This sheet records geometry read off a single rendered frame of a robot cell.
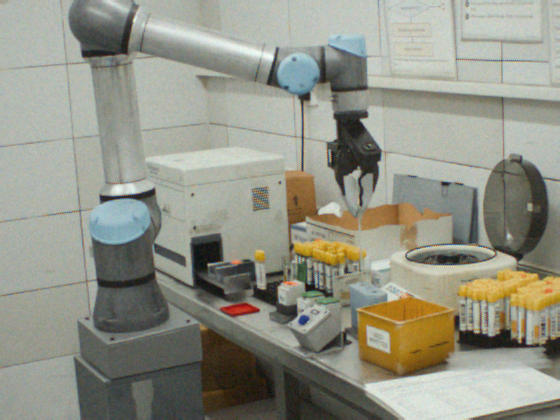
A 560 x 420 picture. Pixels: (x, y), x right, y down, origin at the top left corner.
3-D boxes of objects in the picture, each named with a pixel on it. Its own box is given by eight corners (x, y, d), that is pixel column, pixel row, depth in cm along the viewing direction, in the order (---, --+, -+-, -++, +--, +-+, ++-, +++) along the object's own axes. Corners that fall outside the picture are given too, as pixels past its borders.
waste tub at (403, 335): (357, 359, 211) (355, 308, 209) (412, 344, 218) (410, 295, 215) (400, 376, 200) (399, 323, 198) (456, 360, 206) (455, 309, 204)
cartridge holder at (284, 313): (269, 318, 242) (268, 302, 241) (305, 311, 246) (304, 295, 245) (280, 324, 237) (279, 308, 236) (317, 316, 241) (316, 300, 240)
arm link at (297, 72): (64, -18, 196) (327, 50, 199) (76, -19, 207) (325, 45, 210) (51, 45, 199) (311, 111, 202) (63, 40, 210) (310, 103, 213)
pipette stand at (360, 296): (344, 332, 228) (342, 285, 226) (375, 327, 231) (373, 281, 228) (364, 345, 219) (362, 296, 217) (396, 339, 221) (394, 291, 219)
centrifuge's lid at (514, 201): (484, 148, 249) (515, 150, 252) (474, 256, 253) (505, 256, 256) (534, 159, 229) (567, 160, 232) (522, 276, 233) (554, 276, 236)
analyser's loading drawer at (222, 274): (191, 277, 275) (189, 257, 273) (215, 273, 277) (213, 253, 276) (225, 294, 257) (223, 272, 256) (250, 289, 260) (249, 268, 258)
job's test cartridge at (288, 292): (279, 311, 242) (277, 283, 240) (297, 307, 244) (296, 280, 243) (287, 315, 238) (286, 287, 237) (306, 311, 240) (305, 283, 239)
